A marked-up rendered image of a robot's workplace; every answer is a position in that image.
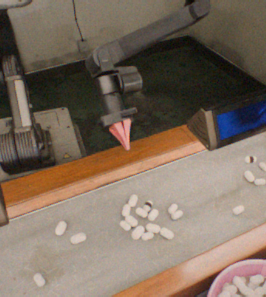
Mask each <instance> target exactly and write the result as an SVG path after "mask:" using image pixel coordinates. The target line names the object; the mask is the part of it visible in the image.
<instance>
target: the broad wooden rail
mask: <svg viewBox="0 0 266 297"><path fill-rule="evenodd" d="M186 126H187V124H186V125H183V126H180V127H177V128H174V129H171V130H168V131H162V132H160V133H157V134H154V135H150V136H148V137H146V138H142V139H139V140H137V141H134V142H130V143H129V148H130V149H129V150H125V148H124V146H123V145H119V146H116V147H113V148H110V149H108V150H105V151H103V152H98V153H96V154H93V155H88V156H85V157H83V158H79V159H76V160H73V161H71V162H68V163H66V164H62V165H59V166H54V167H51V168H48V169H45V170H42V171H39V172H36V173H33V174H31V175H28V176H24V177H19V178H17V179H14V180H11V181H8V182H7V183H2V184H0V186H1V188H2V192H3V196H4V198H5V205H6V208H7V211H8V215H9V219H10V220H11V219H15V218H17V217H20V216H23V215H26V214H28V213H31V212H33V211H35V210H41V209H43V208H45V207H48V206H51V205H53V204H55V203H58V202H61V201H64V200H68V199H71V198H74V197H75V196H79V195H81V194H83V193H87V192H90V191H91V190H96V189H100V188H101V187H103V186H107V185H110V184H112V183H115V182H117V181H120V180H123V179H127V178H130V177H132V176H136V175H138V174H140V173H142V172H146V171H149V170H150V169H154V168H156V167H161V166H163V165H166V164H169V163H171V162H174V161H176V160H179V159H182V158H185V157H187V156H189V155H195V154H196V153H199V152H202V151H205V150H207V148H206V147H205V146H204V145H203V144H201V143H200V142H199V141H198V139H197V138H196V136H195V135H194V134H193V133H192V132H190V131H189V130H188V128H187V127H186Z"/></svg>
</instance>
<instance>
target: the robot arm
mask: <svg viewBox="0 0 266 297"><path fill-rule="evenodd" d="M210 9H211V7H210V0H186V2H185V4H184V6H183V8H181V9H180V10H177V11H175V12H173V13H171V14H169V15H167V16H166V17H164V18H162V19H159V20H157V21H155V22H152V23H150V24H148V25H147V26H145V27H141V28H140V29H137V30H136V31H134V32H131V33H129V34H127V35H126V36H122V37H121V38H118V39H115V40H113V41H111V42H108V43H105V44H104V45H103V46H98V47H97V48H96V49H95V50H94V51H93V52H92V54H91V55H89V56H88V57H87V58H86V60H85V65H86V67H87V69H88V70H89V71H90V73H91V78H92V79H94V78H97V79H96V80H95V81H94V86H95V87H96V90H97V94H98V97H99V98H100V101H101V107H102V109H103V111H104V115H105V116H103V117H101V118H100V119H99V120H98V121H97V125H98V127H100V126H102V125H103V128H104V127H107V126H109V130H110V131H111V132H112V133H113V135H114V136H115V137H116V138H117V139H118V140H119V141H120V142H121V143H122V145H123V146H124V148H125V150H129V149H130V148H129V131H130V124H131V122H132V121H134V120H133V114H134V113H135V114H136V113H137V108H129V109H126V110H125V107H124V103H123V101H122V99H121V95H123V94H129V93H133V92H136V91H140V90H141V88H142V78H141V76H140V74H139V73H138V71H137V67H136V66H129V67H114V65H116V64H118V63H120V62H122V61H123V60H126V58H128V57H130V56H134V55H135V54H137V53H139V52H141V51H142V50H144V49H146V48H148V47H149V46H153V45H155V44H156V43H158V42H159V41H161V40H163V39H165V38H167V37H170V36H171V35H173V34H175V33H177V32H179V31H180V30H182V29H186V28H188V27H189V26H192V25H194V24H195V23H197V22H198V21H199V20H201V19H204V18H205V17H207V16H208V15H209V13H210Z"/></svg>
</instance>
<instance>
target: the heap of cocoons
mask: <svg viewBox="0 0 266 297"><path fill-rule="evenodd" d="M217 297H266V277H263V276H262V275H255V276H254V275H253V276H252V275H250V276H249V275H248V276H247V277H244V276H243V277H242V276H241V277H238V276H234V277H233V280H232V281H230V282H229V283H227V282H226V283H225V284H224V285H223V288H222V289H221V291H220V292H219V294H218V296H217Z"/></svg>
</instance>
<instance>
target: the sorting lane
mask: <svg viewBox="0 0 266 297"><path fill-rule="evenodd" d="M249 155H253V156H255V157H256V158H257V161H256V162H254V163H246V162H245V161H244V159H245V157H246V156H249ZM261 162H264V163H265V164H266V132H265V133H262V134H258V135H255V136H252V137H250V138H247V139H244V140H242V141H239V142H237V143H234V144H230V145H227V146H224V147H223V148H219V149H216V150H214V151H212V152H209V151H208V150H205V151H202V152H199V153H196V154H195V155H189V156H187V157H185V158H182V159H179V160H176V161H174V162H171V163H169V164H166V165H163V166H161V167H156V168H154V169H150V170H149V171H146V172H142V173H140V174H138V175H136V176H132V177H130V178H127V179H123V180H120V181H117V182H115V183H112V184H110V185H107V186H103V187H101V188H100V189H96V190H91V191H90V192H87V193H83V194H81V195H79V196H75V197H74V198H71V199H68V200H64V201H61V202H58V203H55V204H53V205H51V206H48V207H45V208H43V209H41V210H35V211H33V212H31V213H28V214H26V215H23V216H20V217H17V218H15V219H11V220H9V225H6V226H4V227H0V297H110V296H112V295H114V294H116V293H117V292H121V291H124V290H125V289H127V288H129V287H131V286H133V285H135V284H138V283H140V282H143V281H144V280H146V279H148V278H150V277H152V276H153V275H158V274H159V273H161V272H163V271H165V270H167V269H169V268H171V267H172V266H175V265H178V264H181V263H182V262H184V261H186V260H188V259H190V258H192V257H194V256H196V255H198V254H200V253H203V252H204V251H208V250H209V249H211V248H214V247H215V246H217V245H218V244H221V243H223V242H225V241H228V240H230V239H232V238H234V237H236V236H237V235H239V234H242V233H244V232H246V231H247V230H251V229H253V228H255V227H256V226H259V225H261V224H263V223H265V222H266V183H265V184H264V185H259V186H258V185H256V184H255V182H254V181H255V180H256V179H265V180H266V171H264V170H263V169H262V168H261V167H260V166H259V164H260V163H261ZM246 171H250V172H251V173H252V175H253V176H254V181H253V182H249V181H248V179H247V178H246V177H245V176H244V173H245V172H246ZM133 194H135V195H136V196H137V198H138V199H137V203H136V205H135V206H134V207H131V209H130V212H129V215H131V216H133V217H134V218H135V219H136V220H137V222H138V224H137V226H139V225H141V226H143V227H144V228H145V232H144V234H145V233H148V232H149V231H147V229H146V225H147V224H158V225H159V226H160V230H161V229H162V228H163V227H165V228H167V229H168V230H170V231H171V232H173V234H174V236H173V238H172V239H168V238H167V237H164V236H162V235H161V234H160V231H159V232H158V233H153V238H151V239H148V240H146V241H144V240H142V236H140V238H139V239H134V238H133V237H132V233H133V231H134V230H135V229H136V228H137V226H136V227H132V226H131V228H130V230H125V229H124V228H123V227H122V226H121V225H120V222H121V221H123V220H125V216H124V215H123V213H122V211H123V209H124V205H125V204H128V201H129V200H130V197H131V195H133ZM147 201H151V202H152V207H151V209H150V211H149V212H148V215H149V214H150V212H151V211H152V210H157V211H158V212H159V215H158V216H157V217H156V218H155V219H154V220H149V218H148V216H147V217H141V216H140V215H138V214H137V213H136V210H137V208H139V207H140V208H142V209H143V206H144V205H145V203H146V202H147ZM173 203H175V204H176V205H177V210H176V211H178V210H181V211H182V212H183V215H182V217H180V218H178V219H177V220H173V218H172V213H169V208H170V207H171V205H172V204H173ZM128 205H129V204H128ZM238 206H243V207H244V211H243V212H242V213H239V214H234V212H233V209H234V208H236V207H238ZM176 211H175V212H176ZM175 212H174V213H175ZM61 221H63V222H66V229H65V231H64V232H63V233H62V234H61V235H58V234H56V228H57V226H58V223H59V222H61ZM79 233H84V234H86V239H85V240H84V241H82V242H80V243H79V244H73V243H71V242H70V238H71V237H72V236H73V235H75V234H79ZM37 273H40V274H41V275H42V276H43V279H44V280H45V283H44V285H43V286H42V287H39V286H38V285H37V284H36V282H35V280H34V278H33V277H34V275H35V274H37Z"/></svg>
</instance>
